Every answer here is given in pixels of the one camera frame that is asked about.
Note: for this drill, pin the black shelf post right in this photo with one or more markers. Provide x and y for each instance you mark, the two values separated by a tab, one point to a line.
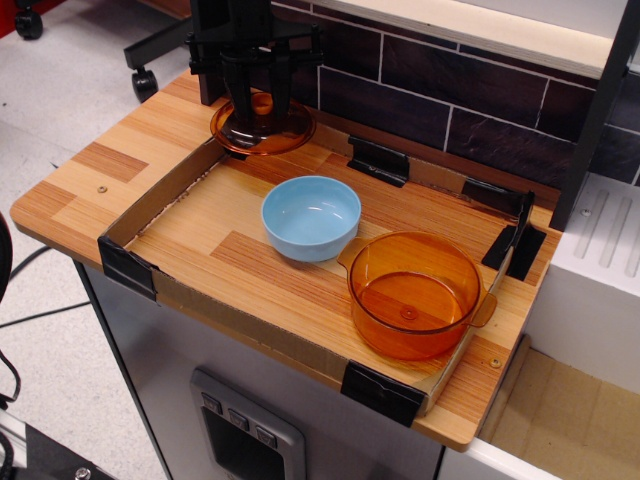
623	48

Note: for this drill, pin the light blue bowl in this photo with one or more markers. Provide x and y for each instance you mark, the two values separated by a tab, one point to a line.
311	218

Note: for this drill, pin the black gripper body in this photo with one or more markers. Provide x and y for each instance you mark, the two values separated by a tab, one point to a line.
257	33

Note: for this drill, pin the orange transparent pot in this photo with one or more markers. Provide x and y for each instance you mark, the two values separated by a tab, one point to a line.
414	294

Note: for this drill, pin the toy oven control panel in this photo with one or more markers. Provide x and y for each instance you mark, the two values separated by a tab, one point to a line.
245	439

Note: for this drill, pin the light wooden shelf board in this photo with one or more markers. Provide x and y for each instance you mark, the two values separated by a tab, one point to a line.
532	41

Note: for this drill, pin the cardboard fence with black tape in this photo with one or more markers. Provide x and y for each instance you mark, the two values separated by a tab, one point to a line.
196	242

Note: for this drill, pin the white toy sink unit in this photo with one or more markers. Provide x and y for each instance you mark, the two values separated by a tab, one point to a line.
586	314

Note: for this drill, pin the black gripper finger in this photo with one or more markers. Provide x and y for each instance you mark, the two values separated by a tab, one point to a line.
280	76
237	78

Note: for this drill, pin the orange transparent pot lid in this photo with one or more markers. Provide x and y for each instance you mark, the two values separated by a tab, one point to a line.
263	134

